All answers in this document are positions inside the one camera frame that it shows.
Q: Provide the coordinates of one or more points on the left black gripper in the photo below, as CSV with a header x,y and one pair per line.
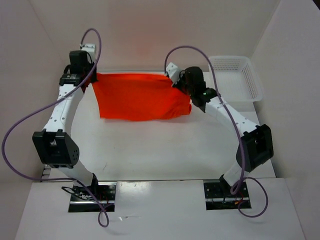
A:
x,y
94,79

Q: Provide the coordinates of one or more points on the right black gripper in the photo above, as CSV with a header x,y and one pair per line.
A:
x,y
182,76

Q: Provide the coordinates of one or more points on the orange mesh shorts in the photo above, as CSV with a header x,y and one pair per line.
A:
x,y
139,97

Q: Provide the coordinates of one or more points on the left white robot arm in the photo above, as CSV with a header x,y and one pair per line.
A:
x,y
79,64

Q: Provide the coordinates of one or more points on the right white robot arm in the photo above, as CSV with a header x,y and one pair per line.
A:
x,y
255,143

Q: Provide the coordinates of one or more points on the white plastic basket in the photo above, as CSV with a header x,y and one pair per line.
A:
x,y
236,79

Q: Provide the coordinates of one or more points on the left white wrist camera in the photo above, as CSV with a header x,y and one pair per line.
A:
x,y
88,47

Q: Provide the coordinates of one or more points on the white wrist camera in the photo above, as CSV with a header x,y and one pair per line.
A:
x,y
172,71
88,47

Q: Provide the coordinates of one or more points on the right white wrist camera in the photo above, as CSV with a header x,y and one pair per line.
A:
x,y
172,71

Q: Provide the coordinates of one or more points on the aluminium table edge rail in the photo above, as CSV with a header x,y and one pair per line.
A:
x,y
54,144

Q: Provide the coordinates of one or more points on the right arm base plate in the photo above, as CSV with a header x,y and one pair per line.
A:
x,y
216,199

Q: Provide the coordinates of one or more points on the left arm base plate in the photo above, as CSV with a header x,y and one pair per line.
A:
x,y
82,202

